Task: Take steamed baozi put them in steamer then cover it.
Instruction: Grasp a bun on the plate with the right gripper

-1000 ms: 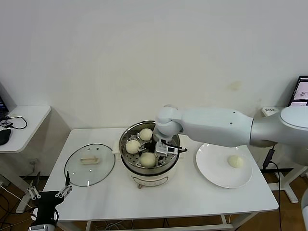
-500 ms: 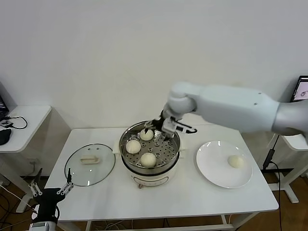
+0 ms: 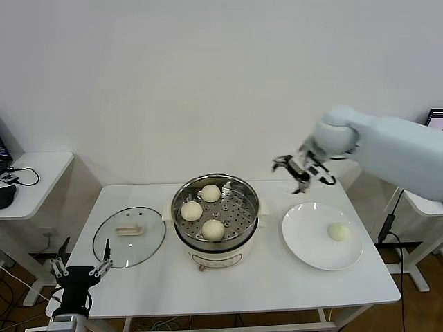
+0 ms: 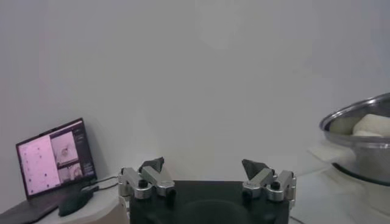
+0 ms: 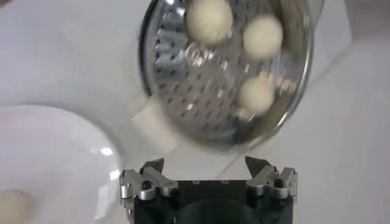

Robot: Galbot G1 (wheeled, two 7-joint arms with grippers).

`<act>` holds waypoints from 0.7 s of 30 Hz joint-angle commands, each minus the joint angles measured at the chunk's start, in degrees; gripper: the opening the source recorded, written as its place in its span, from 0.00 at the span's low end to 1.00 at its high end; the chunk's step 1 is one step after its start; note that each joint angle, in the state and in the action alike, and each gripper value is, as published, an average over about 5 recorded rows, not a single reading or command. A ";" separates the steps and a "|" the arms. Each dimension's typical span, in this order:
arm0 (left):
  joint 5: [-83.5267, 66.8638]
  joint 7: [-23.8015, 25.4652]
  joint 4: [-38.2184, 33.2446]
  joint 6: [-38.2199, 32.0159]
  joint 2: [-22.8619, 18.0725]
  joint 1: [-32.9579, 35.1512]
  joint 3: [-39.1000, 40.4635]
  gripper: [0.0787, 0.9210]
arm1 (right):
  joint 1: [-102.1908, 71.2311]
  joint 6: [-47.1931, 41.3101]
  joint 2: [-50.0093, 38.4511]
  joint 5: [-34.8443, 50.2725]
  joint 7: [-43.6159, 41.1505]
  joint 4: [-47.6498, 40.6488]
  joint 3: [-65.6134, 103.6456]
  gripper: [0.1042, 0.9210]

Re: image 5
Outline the white round plate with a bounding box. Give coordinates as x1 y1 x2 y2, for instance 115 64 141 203
0 105 124 224

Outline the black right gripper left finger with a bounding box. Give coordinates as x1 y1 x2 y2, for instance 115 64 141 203
119 157 179 214

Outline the white steamed baozi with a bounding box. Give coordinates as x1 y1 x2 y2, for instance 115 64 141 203
236 75 275 116
185 0 234 46
0 190 33 224
243 14 284 60

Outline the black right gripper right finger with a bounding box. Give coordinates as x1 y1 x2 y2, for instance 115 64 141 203
244 155 299 203

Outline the perforated steel steamer basket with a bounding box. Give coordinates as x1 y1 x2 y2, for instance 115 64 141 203
138 0 314 150

